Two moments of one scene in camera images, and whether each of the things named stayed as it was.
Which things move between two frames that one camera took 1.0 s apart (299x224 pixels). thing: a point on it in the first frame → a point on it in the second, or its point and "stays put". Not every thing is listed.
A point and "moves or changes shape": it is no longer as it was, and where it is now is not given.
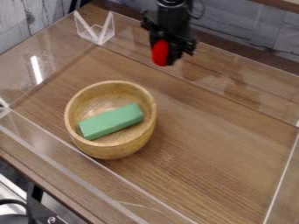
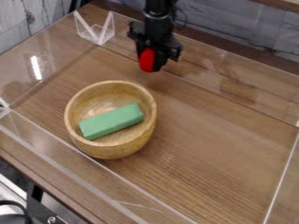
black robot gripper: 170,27 → 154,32
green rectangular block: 110,121 stays put
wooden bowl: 109,117 stays put
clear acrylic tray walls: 142,143 stays put
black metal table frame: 37,213 stays put
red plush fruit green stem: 160,52 moves or changes shape
